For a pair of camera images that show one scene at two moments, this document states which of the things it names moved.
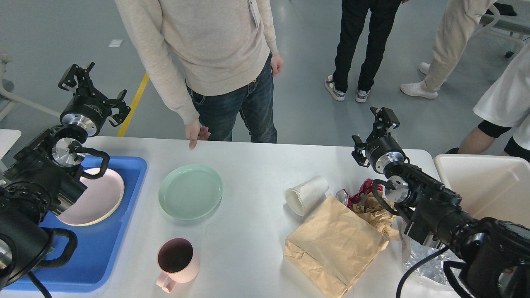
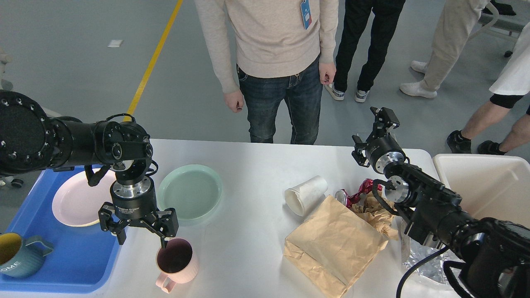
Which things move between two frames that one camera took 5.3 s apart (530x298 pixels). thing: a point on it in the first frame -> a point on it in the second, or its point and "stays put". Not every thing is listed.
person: x=218 y=58 -> x=263 y=52
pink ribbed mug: x=177 y=256 stays put
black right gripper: x=381 y=150 stays put
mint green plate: x=190 y=192 stays put
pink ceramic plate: x=103 y=197 stays put
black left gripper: x=87 y=110 -> x=134 y=201
